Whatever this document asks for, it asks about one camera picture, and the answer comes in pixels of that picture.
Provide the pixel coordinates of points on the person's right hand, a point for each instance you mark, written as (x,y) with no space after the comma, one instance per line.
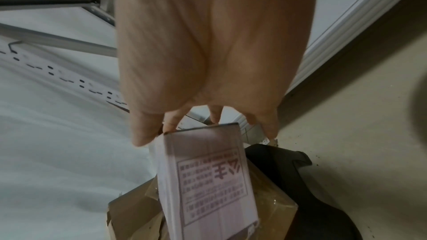
(206,36)

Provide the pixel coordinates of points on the pink box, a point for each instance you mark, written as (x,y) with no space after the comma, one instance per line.
(206,181)

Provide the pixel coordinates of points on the brown cardboard box with label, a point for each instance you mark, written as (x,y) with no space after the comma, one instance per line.
(270,199)

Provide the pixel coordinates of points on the black plastic stool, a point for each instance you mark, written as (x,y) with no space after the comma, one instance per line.
(317,207)

